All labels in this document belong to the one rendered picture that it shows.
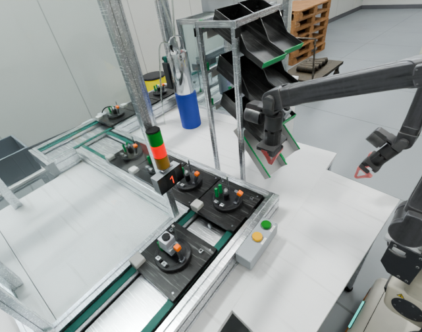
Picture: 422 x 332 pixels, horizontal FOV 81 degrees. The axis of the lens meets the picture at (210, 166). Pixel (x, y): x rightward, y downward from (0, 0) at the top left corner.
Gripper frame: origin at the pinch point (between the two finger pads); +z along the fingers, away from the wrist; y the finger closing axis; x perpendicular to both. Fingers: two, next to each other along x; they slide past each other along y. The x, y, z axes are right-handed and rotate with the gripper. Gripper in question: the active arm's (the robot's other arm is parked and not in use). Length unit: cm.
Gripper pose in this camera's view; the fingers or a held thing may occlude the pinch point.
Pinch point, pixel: (270, 162)
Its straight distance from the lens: 92.2
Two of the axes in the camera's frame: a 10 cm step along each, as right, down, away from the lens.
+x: 7.7, 3.5, -5.4
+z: 1.0, 7.7, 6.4
